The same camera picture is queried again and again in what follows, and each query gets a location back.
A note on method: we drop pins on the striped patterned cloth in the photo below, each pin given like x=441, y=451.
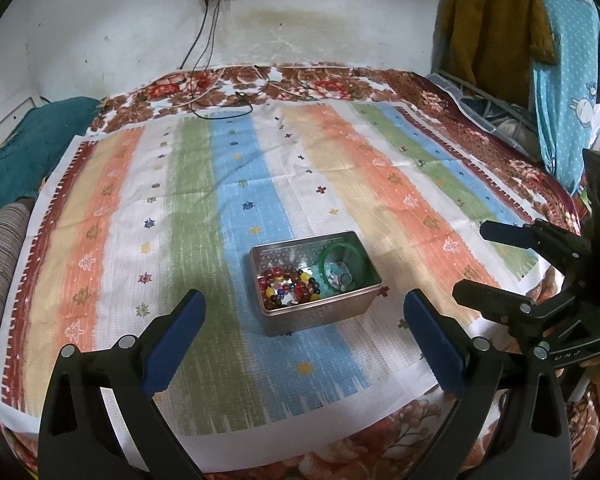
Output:
x=205, y=200

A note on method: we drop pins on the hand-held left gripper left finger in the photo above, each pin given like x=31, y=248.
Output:
x=180, y=340

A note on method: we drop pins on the teal cloth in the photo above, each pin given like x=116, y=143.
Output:
x=30, y=150

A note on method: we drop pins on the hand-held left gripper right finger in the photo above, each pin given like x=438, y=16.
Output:
x=435, y=340

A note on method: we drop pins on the grey striped pillow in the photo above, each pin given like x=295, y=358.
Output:
x=0, y=260

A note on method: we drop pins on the silver metal tin box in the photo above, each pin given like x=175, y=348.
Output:
x=320, y=315

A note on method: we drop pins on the mustard yellow garment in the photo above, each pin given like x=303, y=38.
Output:
x=490, y=20

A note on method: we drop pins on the green jade bangle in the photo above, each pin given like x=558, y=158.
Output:
x=320, y=262

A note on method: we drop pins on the blue polka dot cloth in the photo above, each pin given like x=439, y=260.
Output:
x=565, y=85

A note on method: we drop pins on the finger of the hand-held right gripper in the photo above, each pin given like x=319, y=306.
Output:
x=510, y=234
x=485, y=297

